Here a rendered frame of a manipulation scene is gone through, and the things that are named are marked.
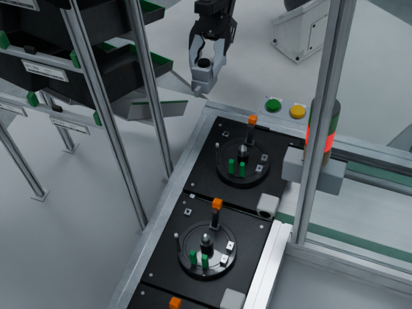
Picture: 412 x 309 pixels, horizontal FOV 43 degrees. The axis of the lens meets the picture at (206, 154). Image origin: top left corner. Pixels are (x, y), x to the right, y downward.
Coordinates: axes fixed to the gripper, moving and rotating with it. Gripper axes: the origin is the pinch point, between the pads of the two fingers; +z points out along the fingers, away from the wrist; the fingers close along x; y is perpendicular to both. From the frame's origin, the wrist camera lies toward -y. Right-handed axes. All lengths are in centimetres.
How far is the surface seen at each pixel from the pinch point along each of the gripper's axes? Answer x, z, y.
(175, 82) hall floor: 68, -11, 146
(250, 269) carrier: -21.3, 42.5, 0.8
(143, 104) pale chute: 10.2, 11.1, -6.1
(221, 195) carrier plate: -8.5, 28.7, 9.0
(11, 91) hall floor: 151, 13, 122
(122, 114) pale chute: 13.8, 14.5, -8.2
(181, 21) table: 31, -23, 54
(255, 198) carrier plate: -16.8, 27.5, 10.5
